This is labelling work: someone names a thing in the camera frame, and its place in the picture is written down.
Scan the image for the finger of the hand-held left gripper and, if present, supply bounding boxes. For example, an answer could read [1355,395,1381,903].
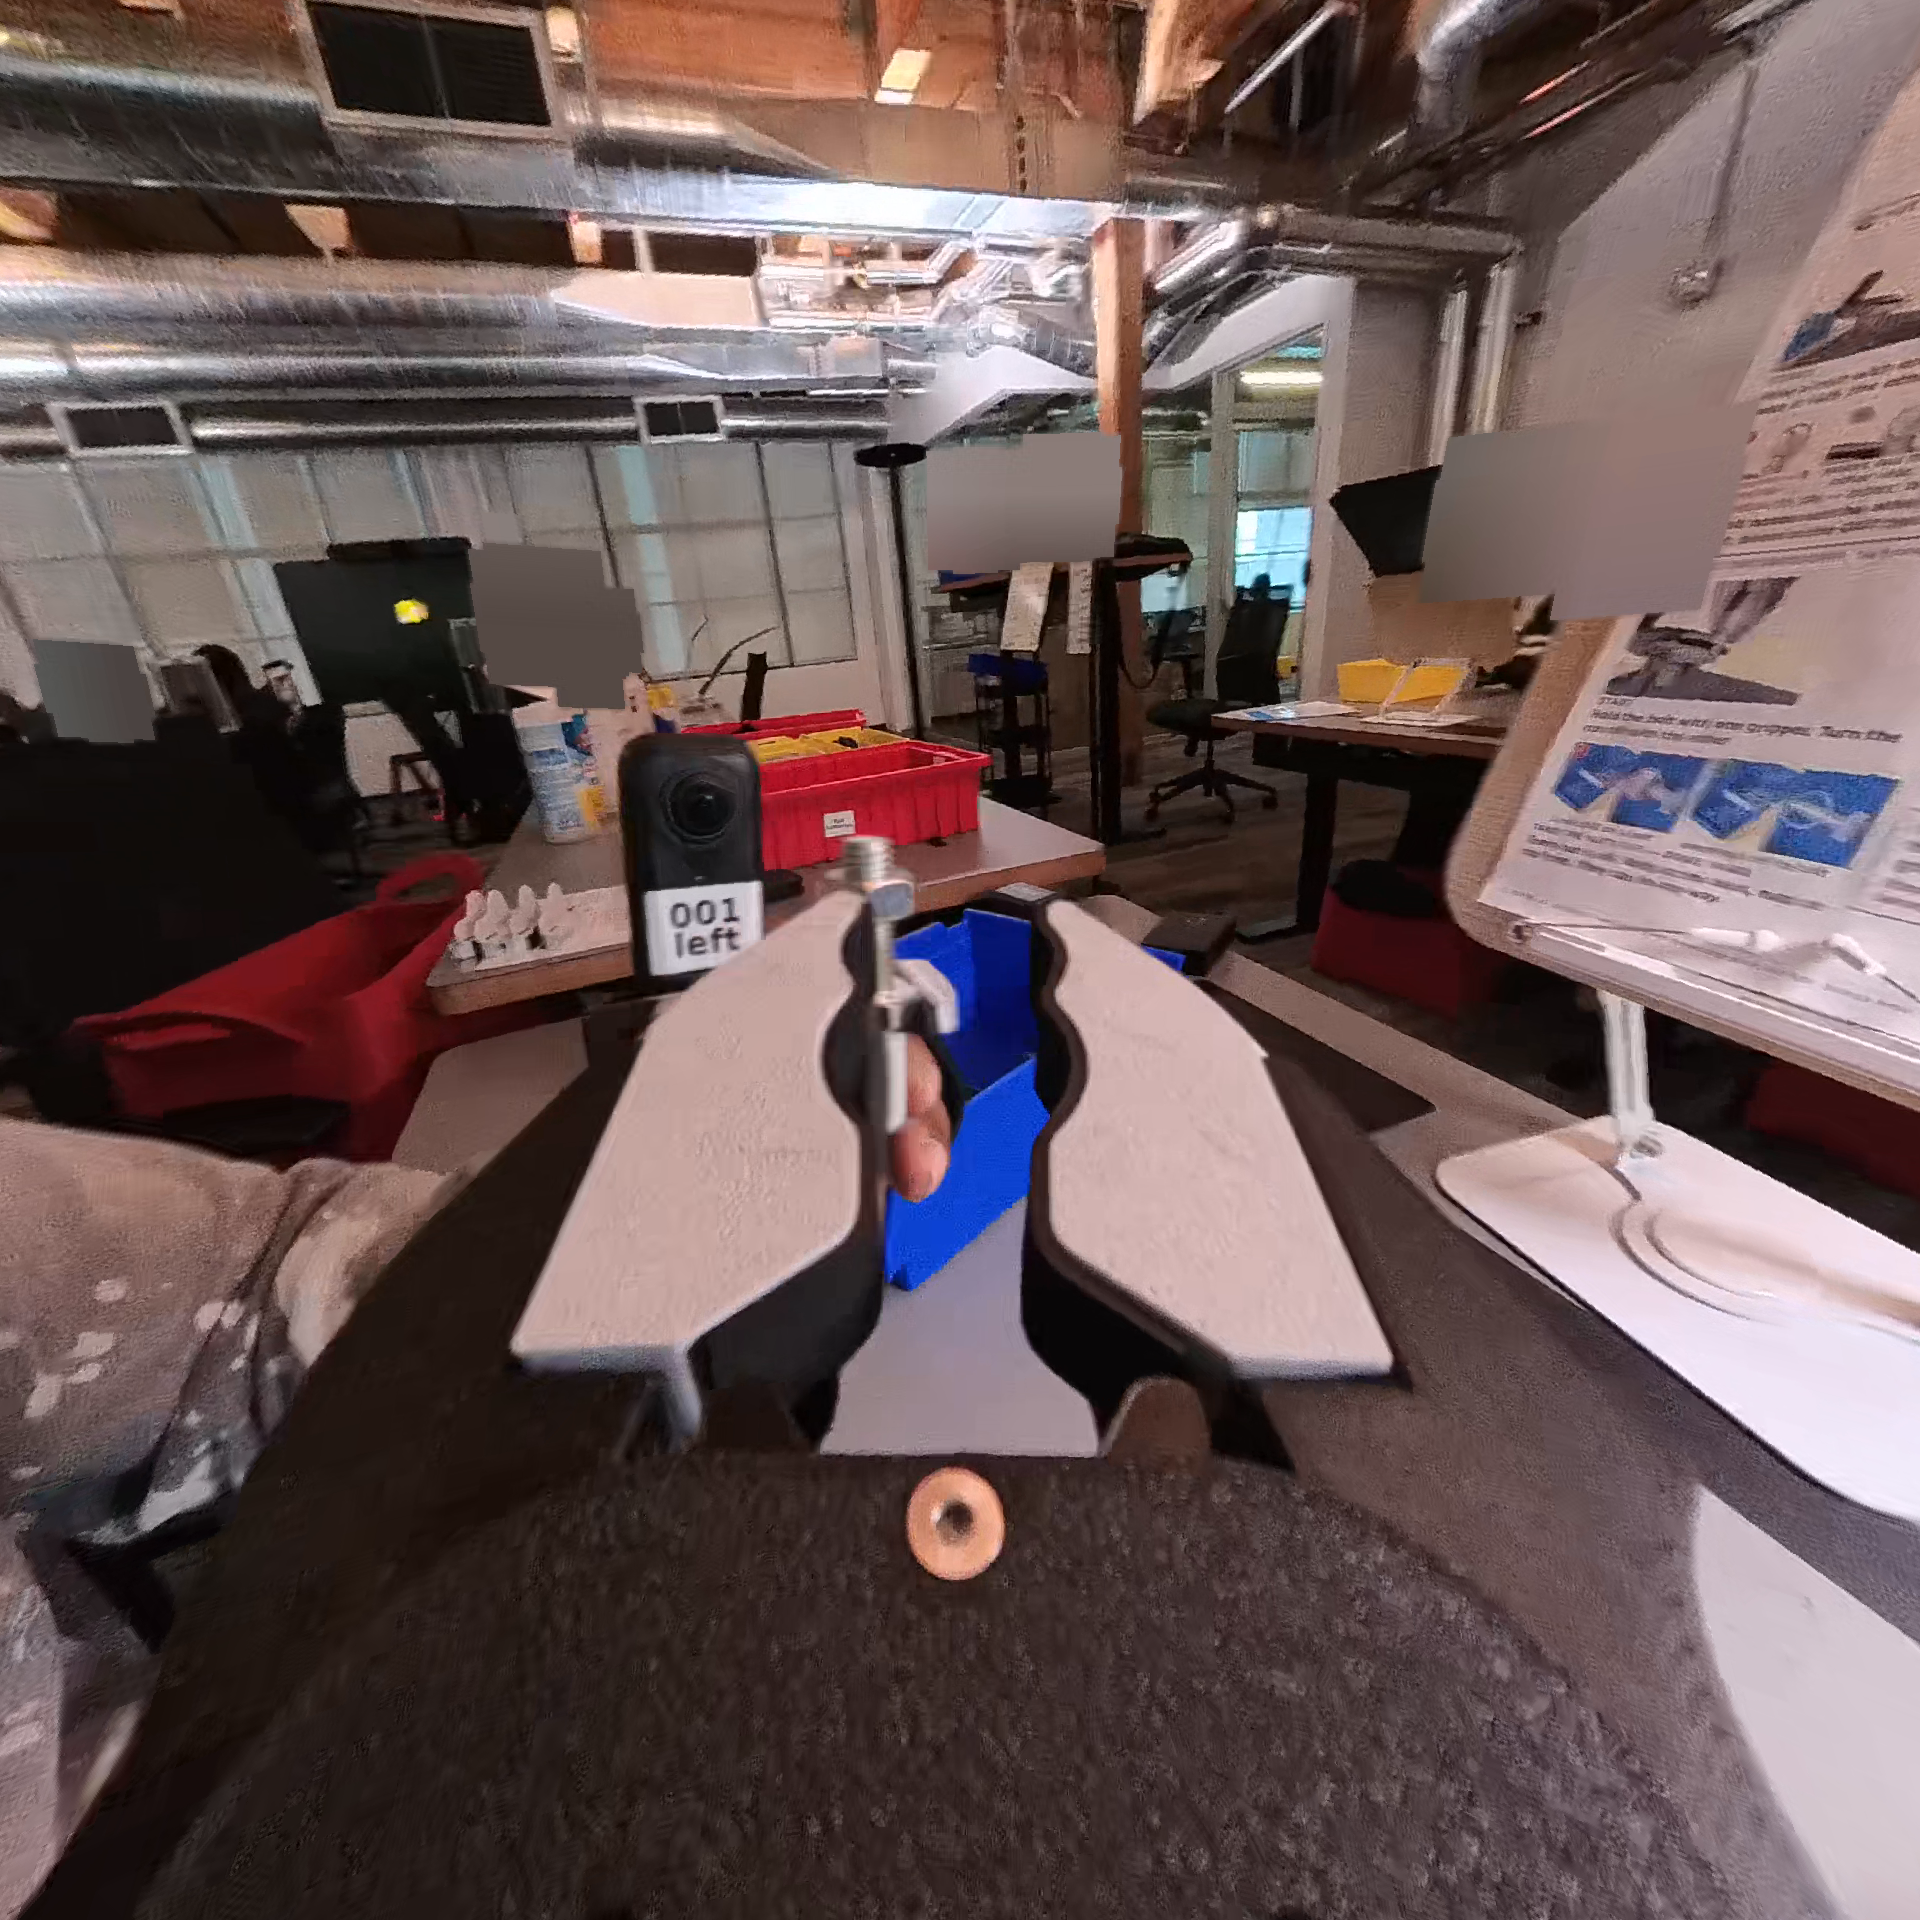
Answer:
[881,959,966,1046]

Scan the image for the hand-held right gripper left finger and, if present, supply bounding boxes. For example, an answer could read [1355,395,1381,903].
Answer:
[510,892,897,1435]

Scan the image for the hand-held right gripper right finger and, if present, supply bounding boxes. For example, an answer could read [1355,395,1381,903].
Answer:
[1021,898,1401,1448]

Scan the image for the silver hex bolt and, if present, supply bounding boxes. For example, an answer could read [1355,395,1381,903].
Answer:
[845,838,918,1118]

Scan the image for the blue plastic bin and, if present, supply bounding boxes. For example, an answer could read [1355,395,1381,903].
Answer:
[881,909,1203,1291]

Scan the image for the person's left forearm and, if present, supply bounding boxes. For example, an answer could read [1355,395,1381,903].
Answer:
[0,1115,453,1548]

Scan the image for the white plastic bottle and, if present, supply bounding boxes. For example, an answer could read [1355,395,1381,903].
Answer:
[510,696,600,848]

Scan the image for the wooden desk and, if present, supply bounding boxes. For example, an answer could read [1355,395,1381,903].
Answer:
[431,795,1107,1016]
[1217,696,1562,938]

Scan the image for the red plastic bin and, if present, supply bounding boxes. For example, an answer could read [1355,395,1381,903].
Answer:
[685,711,992,871]

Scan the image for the row of small white parts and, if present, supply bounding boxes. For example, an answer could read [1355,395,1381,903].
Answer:
[450,879,579,968]

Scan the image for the red bag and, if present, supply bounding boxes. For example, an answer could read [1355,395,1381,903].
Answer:
[1314,863,1502,1016]

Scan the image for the black office chair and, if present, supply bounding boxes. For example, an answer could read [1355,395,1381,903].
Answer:
[1147,586,1293,827]

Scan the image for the red plastic tub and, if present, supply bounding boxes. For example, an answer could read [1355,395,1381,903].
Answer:
[66,855,529,1157]

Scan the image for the black computer monitor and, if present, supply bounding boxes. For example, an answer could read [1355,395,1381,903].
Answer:
[1331,465,1442,577]

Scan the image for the instruction sheet stand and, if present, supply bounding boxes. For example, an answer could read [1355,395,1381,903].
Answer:
[1440,76,1920,1518]

